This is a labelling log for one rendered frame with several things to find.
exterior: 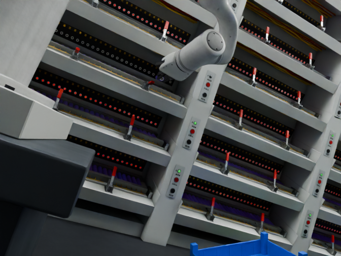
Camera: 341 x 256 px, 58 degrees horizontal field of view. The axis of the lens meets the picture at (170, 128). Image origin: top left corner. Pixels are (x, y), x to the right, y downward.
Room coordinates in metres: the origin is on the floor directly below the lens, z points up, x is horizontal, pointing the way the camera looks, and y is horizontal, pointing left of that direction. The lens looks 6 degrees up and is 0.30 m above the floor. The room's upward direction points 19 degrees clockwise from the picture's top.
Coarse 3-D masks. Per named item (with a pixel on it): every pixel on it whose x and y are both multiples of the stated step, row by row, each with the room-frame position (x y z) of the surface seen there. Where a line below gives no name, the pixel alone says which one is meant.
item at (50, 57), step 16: (48, 48) 1.00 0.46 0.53; (80, 48) 1.17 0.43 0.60; (48, 64) 1.00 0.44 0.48; (64, 64) 1.01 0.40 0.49; (80, 64) 1.02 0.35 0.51; (112, 64) 1.22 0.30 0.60; (96, 80) 1.05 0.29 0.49; (112, 80) 1.06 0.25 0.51; (128, 96) 1.10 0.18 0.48; (144, 96) 1.11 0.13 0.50; (160, 96) 1.15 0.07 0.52; (192, 96) 1.16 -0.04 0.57; (176, 112) 1.17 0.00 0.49
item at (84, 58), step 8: (56, 48) 1.02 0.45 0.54; (64, 48) 1.04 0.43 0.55; (80, 56) 1.06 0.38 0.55; (96, 64) 1.08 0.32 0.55; (104, 64) 1.09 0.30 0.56; (112, 72) 1.09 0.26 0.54; (120, 72) 1.11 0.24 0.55; (136, 80) 1.14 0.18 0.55; (152, 88) 1.16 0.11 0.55; (160, 88) 1.17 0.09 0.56; (168, 96) 1.19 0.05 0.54; (176, 96) 1.20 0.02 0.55
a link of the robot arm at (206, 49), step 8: (208, 32) 0.86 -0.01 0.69; (216, 32) 0.88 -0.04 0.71; (192, 40) 0.92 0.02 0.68; (200, 40) 0.86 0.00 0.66; (208, 40) 0.86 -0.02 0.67; (216, 40) 0.87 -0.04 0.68; (184, 48) 0.95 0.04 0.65; (192, 48) 0.90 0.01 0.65; (200, 48) 0.87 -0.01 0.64; (208, 48) 0.86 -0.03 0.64; (216, 48) 0.87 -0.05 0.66; (224, 48) 0.89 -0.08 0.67; (184, 56) 0.94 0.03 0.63; (192, 56) 0.91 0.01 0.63; (200, 56) 0.89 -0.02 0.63; (208, 56) 0.88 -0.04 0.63; (216, 56) 0.88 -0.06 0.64; (184, 64) 0.96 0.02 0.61; (192, 64) 0.94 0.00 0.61; (200, 64) 0.93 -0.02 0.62; (208, 64) 0.95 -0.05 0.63
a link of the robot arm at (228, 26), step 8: (200, 0) 0.84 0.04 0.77; (208, 0) 0.83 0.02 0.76; (216, 0) 0.82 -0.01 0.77; (224, 0) 0.83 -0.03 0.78; (208, 8) 0.85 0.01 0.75; (216, 8) 0.84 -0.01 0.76; (224, 8) 0.84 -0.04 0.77; (216, 16) 0.90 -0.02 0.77; (224, 16) 0.87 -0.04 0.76; (232, 16) 0.87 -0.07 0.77; (224, 24) 0.91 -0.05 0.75; (232, 24) 0.89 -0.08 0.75; (224, 32) 0.93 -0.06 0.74; (232, 32) 0.91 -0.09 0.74; (224, 40) 0.94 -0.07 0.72; (232, 40) 0.92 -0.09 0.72; (232, 48) 0.93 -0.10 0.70; (224, 56) 0.94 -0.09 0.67; (216, 64) 0.96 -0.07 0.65; (224, 64) 0.97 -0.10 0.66
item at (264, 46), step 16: (240, 32) 1.21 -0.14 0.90; (256, 32) 1.43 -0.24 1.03; (256, 48) 1.26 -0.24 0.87; (272, 48) 1.27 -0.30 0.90; (288, 48) 1.50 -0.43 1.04; (272, 64) 1.43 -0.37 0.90; (288, 64) 1.32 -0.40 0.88; (304, 64) 1.41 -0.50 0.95; (304, 80) 1.52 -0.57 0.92; (320, 80) 1.39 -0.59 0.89; (336, 80) 1.44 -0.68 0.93
